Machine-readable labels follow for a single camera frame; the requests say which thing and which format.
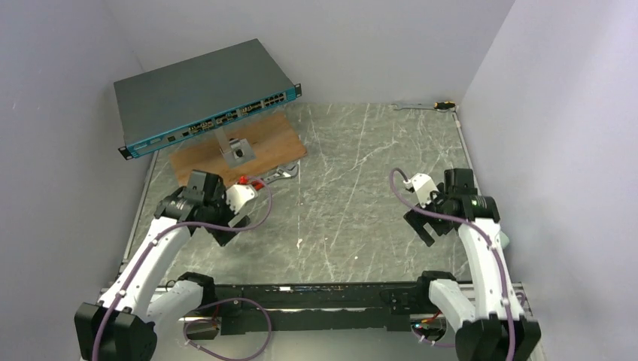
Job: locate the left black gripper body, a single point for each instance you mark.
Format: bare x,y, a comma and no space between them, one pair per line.
235,228

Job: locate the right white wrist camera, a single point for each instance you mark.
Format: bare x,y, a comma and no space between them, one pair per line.
423,186

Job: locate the black yellow screwdriver handle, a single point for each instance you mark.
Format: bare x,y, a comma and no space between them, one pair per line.
444,106

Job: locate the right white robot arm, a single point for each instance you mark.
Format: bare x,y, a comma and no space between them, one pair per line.
494,325

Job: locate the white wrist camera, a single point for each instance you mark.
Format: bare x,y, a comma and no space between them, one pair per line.
423,186
238,196

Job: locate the wooden board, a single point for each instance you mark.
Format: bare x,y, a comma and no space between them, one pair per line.
272,138

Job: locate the grey metal bracket stand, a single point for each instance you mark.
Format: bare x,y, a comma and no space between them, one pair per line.
235,151

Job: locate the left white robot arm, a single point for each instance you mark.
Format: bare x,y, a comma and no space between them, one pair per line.
125,323

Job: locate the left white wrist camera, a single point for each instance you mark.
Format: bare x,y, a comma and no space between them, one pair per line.
238,196

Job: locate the mint green umbrella sleeve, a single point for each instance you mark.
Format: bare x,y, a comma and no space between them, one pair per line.
504,240

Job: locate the red handled adjustable wrench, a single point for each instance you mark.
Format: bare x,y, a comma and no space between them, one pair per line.
281,172

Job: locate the grey blue network switch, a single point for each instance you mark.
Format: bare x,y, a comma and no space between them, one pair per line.
170,104

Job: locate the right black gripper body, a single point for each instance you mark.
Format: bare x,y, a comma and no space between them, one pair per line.
428,222

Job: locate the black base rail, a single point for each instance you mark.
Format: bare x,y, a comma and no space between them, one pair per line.
392,306

